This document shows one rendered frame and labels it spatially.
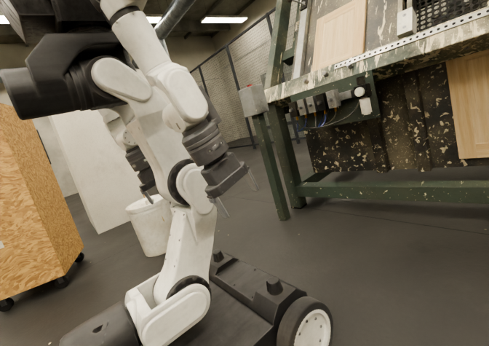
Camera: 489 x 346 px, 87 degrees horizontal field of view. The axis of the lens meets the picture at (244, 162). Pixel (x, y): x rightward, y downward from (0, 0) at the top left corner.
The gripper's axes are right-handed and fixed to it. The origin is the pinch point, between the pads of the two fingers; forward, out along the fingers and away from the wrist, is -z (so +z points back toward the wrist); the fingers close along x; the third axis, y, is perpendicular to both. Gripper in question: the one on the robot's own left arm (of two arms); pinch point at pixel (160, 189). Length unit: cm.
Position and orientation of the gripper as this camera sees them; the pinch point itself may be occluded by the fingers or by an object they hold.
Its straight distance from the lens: 107.6
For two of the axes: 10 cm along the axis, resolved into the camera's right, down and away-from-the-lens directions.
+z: -4.2, -8.5, -3.1
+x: 6.8, -5.2, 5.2
